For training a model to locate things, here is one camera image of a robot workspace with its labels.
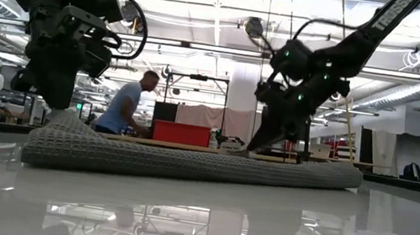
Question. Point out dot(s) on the grey waffle towel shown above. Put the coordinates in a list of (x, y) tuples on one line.
[(188, 163)]

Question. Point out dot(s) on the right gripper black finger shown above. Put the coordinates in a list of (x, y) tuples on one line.
[(280, 137), (266, 134)]

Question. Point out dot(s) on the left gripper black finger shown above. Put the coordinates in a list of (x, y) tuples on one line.
[(50, 90), (67, 90)]

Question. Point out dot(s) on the black frame stand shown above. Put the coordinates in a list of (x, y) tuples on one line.
[(199, 77)]

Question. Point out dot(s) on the pink cloth curtain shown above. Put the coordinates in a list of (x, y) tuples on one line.
[(202, 116)]

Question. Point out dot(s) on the black backpack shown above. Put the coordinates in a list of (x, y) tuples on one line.
[(412, 171)]

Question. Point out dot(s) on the small black robot arm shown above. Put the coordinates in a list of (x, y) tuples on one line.
[(231, 142)]

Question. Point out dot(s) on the red storage bin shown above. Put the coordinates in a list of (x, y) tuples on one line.
[(181, 134)]

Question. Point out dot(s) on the white round pillar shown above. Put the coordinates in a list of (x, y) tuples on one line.
[(244, 85)]

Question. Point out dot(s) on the person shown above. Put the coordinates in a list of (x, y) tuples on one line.
[(121, 102)]

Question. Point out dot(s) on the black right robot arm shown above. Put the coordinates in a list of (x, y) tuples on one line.
[(382, 26)]

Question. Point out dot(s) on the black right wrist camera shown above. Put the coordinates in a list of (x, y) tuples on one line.
[(291, 59)]

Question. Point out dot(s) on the grey laptop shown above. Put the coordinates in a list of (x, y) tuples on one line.
[(320, 151)]

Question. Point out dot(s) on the long wooden bench top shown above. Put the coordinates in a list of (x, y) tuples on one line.
[(190, 147)]

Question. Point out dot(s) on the black monitor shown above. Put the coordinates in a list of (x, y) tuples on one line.
[(165, 112)]

